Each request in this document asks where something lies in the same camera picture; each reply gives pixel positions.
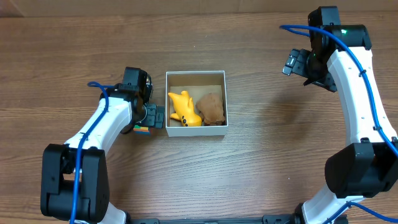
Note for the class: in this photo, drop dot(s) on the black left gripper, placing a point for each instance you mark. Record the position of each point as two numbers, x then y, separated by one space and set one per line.
156 116

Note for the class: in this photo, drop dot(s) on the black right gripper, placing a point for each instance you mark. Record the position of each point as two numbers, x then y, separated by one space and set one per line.
319 81

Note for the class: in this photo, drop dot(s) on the colourful puzzle cube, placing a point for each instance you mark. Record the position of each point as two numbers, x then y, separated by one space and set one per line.
142 130

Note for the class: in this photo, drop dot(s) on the orange rubber animal toy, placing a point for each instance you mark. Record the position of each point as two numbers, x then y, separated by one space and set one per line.
184 109

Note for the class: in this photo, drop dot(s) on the white cardboard box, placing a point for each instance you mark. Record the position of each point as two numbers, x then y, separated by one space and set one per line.
198 84

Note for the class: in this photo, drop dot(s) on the brown plush hamster toy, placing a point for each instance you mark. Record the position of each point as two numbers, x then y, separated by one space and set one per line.
211 109

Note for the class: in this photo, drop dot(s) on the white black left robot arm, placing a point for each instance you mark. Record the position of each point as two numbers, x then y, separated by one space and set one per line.
75 183

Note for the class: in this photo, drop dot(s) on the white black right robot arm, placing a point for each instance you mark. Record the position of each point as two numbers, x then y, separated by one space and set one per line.
340 60

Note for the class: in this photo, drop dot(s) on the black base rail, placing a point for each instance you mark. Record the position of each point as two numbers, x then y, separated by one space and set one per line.
266 219

